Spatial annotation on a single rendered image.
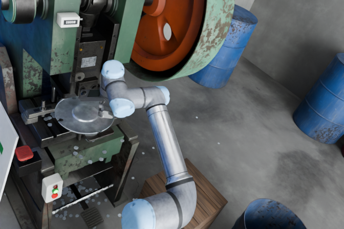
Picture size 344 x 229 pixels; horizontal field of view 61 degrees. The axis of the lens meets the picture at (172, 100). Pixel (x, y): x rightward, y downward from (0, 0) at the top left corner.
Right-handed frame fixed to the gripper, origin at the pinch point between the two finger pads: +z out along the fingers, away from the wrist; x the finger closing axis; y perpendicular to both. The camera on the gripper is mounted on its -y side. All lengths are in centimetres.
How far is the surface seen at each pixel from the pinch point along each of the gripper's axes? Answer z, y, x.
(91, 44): -15.1, -11.9, 24.6
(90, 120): 17.4, -5.5, 5.1
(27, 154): 11.5, -24.3, -20.6
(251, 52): 175, 169, 266
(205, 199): 60, 72, -7
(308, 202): 108, 183, 27
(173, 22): -22, 21, 46
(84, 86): 3.1, -11.7, 14.3
